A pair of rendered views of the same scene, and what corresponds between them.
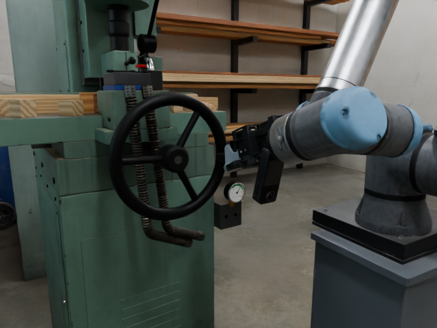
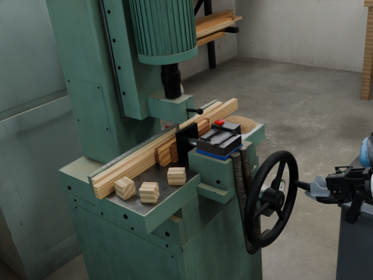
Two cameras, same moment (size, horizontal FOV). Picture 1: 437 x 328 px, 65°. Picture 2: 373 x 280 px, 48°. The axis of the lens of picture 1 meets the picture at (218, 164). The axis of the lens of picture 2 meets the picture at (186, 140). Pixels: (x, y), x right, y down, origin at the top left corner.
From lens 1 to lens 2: 0.83 m
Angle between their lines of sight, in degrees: 21
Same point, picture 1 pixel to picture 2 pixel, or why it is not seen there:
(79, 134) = (188, 196)
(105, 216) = (205, 245)
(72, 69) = (112, 110)
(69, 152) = (185, 213)
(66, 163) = (184, 221)
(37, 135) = (168, 211)
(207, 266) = not seen: hidden behind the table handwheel
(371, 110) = not seen: outside the picture
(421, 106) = not seen: outside the picture
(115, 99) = (227, 169)
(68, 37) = (105, 82)
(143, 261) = (226, 263)
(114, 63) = (180, 114)
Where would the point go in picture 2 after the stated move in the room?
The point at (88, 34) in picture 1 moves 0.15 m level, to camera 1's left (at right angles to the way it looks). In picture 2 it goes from (136, 83) to (87, 93)
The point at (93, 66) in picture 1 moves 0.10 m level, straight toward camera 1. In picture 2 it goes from (142, 109) to (160, 118)
